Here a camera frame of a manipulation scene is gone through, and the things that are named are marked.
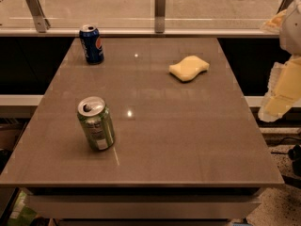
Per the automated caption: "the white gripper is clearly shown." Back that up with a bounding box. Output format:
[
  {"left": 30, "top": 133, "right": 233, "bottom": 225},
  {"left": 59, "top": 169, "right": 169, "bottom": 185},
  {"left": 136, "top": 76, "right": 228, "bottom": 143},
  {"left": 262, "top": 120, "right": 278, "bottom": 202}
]
[{"left": 258, "top": 0, "right": 301, "bottom": 122}]

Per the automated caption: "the yellow sponge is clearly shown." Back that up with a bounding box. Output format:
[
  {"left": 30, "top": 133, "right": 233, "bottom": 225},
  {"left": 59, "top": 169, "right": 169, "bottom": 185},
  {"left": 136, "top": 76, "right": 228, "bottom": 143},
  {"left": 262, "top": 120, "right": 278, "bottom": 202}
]
[{"left": 169, "top": 56, "right": 210, "bottom": 82}]

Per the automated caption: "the blue Pepsi can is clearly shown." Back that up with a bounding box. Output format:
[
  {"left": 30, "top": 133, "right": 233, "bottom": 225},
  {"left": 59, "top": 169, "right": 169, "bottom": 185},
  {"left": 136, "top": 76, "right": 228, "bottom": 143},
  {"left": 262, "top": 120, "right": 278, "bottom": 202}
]
[{"left": 79, "top": 24, "right": 104, "bottom": 64}]

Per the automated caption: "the green soda can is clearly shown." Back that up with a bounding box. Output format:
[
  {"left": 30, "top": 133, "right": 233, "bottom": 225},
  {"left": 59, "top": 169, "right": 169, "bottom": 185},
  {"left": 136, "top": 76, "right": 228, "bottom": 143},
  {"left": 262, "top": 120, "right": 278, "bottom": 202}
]
[{"left": 77, "top": 96, "right": 115, "bottom": 151}]

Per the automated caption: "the glass railing panel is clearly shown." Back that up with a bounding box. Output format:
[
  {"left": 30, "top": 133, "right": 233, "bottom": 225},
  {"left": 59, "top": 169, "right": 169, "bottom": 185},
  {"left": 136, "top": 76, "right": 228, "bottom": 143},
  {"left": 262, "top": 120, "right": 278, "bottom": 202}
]
[{"left": 0, "top": 0, "right": 282, "bottom": 30}]

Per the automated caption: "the right metal railing bracket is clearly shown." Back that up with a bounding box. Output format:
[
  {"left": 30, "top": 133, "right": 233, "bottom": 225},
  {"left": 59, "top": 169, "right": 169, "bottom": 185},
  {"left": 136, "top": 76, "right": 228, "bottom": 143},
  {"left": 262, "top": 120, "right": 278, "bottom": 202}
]
[{"left": 276, "top": 0, "right": 301, "bottom": 15}]

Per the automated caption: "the metal railing bracket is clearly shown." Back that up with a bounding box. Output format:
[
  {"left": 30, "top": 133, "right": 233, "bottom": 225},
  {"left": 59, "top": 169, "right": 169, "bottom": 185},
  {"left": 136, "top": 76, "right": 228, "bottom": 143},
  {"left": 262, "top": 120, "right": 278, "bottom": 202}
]
[
  {"left": 25, "top": 0, "right": 51, "bottom": 33},
  {"left": 276, "top": 0, "right": 301, "bottom": 15},
  {"left": 154, "top": 0, "right": 166, "bottom": 33}
]

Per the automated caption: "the middle metal railing bracket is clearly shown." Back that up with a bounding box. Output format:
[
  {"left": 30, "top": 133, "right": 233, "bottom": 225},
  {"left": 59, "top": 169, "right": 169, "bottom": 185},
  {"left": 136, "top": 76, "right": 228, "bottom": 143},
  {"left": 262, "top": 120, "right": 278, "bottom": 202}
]
[{"left": 154, "top": 0, "right": 166, "bottom": 33}]

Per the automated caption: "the left metal railing bracket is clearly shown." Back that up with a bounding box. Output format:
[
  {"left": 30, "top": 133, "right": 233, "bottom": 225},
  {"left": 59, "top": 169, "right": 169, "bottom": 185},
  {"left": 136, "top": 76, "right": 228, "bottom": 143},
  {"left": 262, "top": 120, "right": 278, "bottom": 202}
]
[{"left": 25, "top": 0, "right": 51, "bottom": 33}]

